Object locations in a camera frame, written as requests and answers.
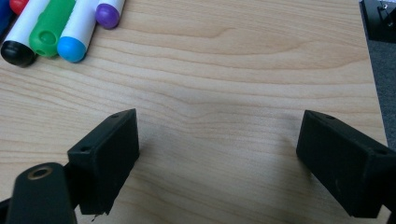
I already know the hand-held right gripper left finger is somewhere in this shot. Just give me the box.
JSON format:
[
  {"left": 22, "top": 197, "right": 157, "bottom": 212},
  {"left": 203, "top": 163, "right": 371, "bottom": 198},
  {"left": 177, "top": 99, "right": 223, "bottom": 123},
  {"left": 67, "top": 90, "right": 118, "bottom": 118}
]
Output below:
[{"left": 67, "top": 107, "right": 140, "bottom": 217}]

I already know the light blue marker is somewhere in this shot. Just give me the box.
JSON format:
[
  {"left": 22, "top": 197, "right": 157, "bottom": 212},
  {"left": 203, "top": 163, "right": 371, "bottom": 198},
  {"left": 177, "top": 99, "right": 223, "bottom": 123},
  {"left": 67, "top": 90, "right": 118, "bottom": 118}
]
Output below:
[{"left": 56, "top": 0, "right": 100, "bottom": 63}]

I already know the black metal stand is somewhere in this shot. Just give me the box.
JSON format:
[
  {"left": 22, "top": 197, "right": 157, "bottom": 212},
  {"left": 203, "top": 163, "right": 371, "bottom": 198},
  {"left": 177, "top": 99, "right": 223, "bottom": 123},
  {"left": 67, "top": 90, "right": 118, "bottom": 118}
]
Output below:
[{"left": 359, "top": 0, "right": 396, "bottom": 45}]

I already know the purple marker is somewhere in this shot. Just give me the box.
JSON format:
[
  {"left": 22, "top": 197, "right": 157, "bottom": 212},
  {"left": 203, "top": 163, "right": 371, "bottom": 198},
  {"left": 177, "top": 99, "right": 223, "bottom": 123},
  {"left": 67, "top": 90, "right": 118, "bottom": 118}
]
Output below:
[{"left": 95, "top": 0, "right": 126, "bottom": 30}]

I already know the black marker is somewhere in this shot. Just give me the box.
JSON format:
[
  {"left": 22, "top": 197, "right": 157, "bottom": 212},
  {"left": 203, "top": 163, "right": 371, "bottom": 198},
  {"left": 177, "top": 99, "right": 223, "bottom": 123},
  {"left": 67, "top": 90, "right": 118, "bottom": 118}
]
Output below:
[{"left": 0, "top": 0, "right": 50, "bottom": 68}]

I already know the red marker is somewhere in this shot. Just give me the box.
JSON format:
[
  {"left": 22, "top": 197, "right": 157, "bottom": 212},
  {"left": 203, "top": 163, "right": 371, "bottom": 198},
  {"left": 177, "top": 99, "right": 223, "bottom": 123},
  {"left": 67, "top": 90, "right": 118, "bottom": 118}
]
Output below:
[{"left": 8, "top": 0, "right": 30, "bottom": 16}]

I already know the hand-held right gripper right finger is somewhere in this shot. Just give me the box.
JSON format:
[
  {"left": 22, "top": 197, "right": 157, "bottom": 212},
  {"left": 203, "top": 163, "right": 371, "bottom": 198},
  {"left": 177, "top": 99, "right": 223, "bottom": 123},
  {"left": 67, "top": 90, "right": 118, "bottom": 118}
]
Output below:
[{"left": 295, "top": 109, "right": 396, "bottom": 218}]

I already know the light green marker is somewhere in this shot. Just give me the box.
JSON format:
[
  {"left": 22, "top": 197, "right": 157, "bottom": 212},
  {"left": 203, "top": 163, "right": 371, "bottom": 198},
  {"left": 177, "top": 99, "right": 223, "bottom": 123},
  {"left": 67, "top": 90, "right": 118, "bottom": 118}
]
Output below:
[{"left": 28, "top": 0, "right": 77, "bottom": 59}]

